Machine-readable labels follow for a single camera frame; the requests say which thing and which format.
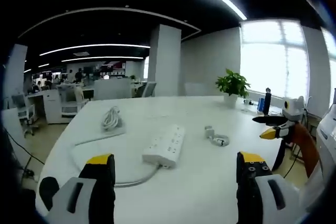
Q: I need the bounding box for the white coiled cable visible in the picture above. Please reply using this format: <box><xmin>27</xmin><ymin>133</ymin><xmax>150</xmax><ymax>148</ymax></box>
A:
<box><xmin>101</xmin><ymin>105</ymin><xmax>124</xmax><ymax>132</ymax></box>

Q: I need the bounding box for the white power strip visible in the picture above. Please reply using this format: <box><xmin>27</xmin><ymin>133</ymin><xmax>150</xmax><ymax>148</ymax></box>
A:
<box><xmin>142</xmin><ymin>124</ymin><xmax>185</xmax><ymax>169</ymax></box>

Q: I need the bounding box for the white charger cable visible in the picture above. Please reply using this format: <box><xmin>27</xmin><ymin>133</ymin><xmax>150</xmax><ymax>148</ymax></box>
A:
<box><xmin>209</xmin><ymin>134</ymin><xmax>230</xmax><ymax>147</ymax></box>

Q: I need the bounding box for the white power strip cable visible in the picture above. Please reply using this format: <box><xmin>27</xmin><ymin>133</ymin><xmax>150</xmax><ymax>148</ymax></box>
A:
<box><xmin>114</xmin><ymin>164</ymin><xmax>161</xmax><ymax>188</ymax></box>

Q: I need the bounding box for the white office chair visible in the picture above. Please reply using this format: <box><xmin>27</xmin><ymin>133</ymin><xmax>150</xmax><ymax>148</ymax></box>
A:
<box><xmin>11</xmin><ymin>93</ymin><xmax>37</xmax><ymax>137</ymax></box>
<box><xmin>56</xmin><ymin>83</ymin><xmax>90</xmax><ymax>118</ymax></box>

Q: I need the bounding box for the grey office chair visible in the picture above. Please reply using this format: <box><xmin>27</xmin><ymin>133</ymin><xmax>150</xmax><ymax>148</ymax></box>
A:
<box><xmin>136</xmin><ymin>81</ymin><xmax>158</xmax><ymax>99</ymax></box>

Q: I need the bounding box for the black slanted leg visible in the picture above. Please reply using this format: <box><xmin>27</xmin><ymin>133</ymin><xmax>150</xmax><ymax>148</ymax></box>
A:
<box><xmin>271</xmin><ymin>139</ymin><xmax>287</xmax><ymax>172</ymax></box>

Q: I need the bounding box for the green potted plant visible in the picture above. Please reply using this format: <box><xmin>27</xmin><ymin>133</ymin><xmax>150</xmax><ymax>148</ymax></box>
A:
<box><xmin>215</xmin><ymin>68</ymin><xmax>251</xmax><ymax>109</ymax></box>

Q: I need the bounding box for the white office cabinet desk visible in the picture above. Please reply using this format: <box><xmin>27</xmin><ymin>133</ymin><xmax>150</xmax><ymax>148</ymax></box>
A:
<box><xmin>27</xmin><ymin>88</ymin><xmax>64</xmax><ymax>125</ymax></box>

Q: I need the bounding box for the bright window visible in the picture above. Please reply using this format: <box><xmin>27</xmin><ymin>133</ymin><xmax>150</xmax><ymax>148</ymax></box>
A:
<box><xmin>239</xmin><ymin>18</ymin><xmax>310</xmax><ymax>99</ymax></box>

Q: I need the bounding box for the black floor cable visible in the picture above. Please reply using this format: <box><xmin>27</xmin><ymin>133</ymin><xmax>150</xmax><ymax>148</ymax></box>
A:
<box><xmin>2</xmin><ymin>126</ymin><xmax>46</xmax><ymax>183</ymax></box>

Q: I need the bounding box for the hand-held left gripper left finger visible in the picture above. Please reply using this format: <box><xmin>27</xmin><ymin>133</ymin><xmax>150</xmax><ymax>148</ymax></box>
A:
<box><xmin>48</xmin><ymin>153</ymin><xmax>117</xmax><ymax>224</ymax></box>

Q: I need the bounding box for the dark bottle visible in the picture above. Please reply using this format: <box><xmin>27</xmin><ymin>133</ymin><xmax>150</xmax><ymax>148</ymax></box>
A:
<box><xmin>263</xmin><ymin>87</ymin><xmax>272</xmax><ymax>116</ymax></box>

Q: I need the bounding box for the white desk partition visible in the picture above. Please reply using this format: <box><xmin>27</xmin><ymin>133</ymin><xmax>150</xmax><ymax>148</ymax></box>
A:
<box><xmin>93</xmin><ymin>79</ymin><xmax>132</xmax><ymax>101</ymax></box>

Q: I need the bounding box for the black hanging cable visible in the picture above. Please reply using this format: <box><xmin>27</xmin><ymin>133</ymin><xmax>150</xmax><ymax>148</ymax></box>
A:
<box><xmin>282</xmin><ymin>140</ymin><xmax>303</xmax><ymax>180</ymax></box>

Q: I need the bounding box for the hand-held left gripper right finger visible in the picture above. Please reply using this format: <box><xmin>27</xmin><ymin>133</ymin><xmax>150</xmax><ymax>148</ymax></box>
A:
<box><xmin>236</xmin><ymin>151</ymin><xmax>300</xmax><ymax>224</ymax></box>

